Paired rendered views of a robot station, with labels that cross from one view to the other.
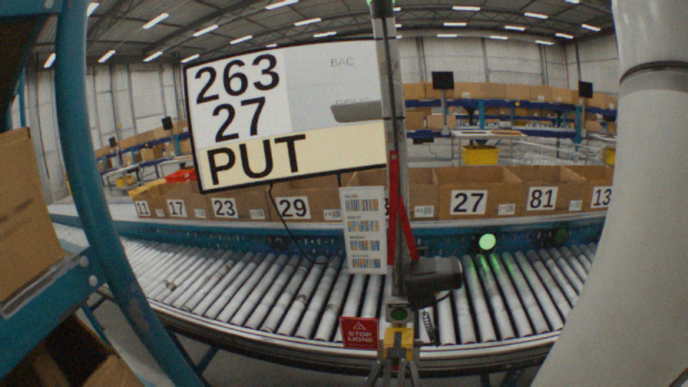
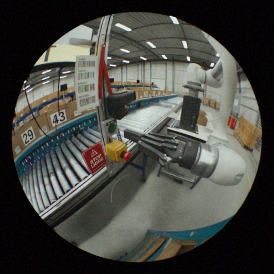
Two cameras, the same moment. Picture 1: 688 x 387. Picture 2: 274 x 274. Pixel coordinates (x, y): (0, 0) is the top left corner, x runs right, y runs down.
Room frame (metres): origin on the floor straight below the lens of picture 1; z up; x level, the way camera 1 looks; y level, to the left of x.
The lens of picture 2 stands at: (0.25, 0.17, 1.10)
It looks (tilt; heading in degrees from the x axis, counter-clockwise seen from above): 31 degrees down; 290
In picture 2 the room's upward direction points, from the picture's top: straight up
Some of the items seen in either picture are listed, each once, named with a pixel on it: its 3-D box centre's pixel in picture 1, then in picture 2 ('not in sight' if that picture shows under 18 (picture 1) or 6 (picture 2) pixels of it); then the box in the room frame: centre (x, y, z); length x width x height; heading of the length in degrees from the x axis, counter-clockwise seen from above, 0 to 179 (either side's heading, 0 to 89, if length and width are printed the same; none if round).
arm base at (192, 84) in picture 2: not in sight; (194, 86); (-0.01, -0.79, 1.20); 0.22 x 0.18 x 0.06; 72
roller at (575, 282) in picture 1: (574, 281); (140, 117); (0.58, -0.88, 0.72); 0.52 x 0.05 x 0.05; 166
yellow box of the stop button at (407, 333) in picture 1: (412, 348); (122, 147); (0.42, -0.13, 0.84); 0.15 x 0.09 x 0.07; 76
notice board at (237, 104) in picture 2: not in sight; (235, 113); (-3.42, -3.62, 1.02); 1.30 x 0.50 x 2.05; 64
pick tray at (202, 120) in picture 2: not in sight; (193, 116); (-0.14, -1.08, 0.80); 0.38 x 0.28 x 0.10; 168
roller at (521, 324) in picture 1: (507, 291); (122, 126); (0.66, -0.57, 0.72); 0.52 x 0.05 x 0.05; 166
